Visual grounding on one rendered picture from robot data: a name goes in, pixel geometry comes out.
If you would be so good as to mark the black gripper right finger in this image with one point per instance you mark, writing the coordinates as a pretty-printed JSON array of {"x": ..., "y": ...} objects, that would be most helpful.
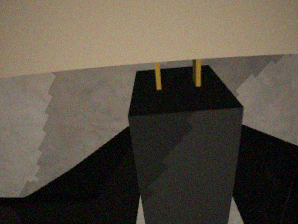
[{"x": 266, "y": 179}]

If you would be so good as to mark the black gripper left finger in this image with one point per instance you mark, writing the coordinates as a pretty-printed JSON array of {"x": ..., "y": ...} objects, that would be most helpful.
[{"x": 102, "y": 189}]

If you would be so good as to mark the black two-prong plug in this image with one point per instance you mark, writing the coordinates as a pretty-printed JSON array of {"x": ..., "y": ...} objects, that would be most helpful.
[{"x": 185, "y": 127}]

